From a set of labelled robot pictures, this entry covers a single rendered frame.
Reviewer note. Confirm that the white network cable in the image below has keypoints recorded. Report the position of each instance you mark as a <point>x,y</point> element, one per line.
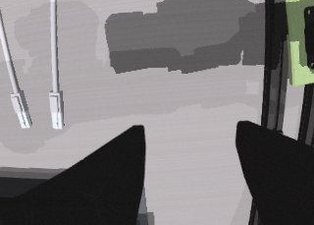
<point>55,95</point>

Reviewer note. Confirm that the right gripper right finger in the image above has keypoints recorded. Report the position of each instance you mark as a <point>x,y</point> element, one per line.
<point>279,172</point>

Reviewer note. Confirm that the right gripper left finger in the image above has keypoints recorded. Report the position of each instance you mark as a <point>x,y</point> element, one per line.
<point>104,188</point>

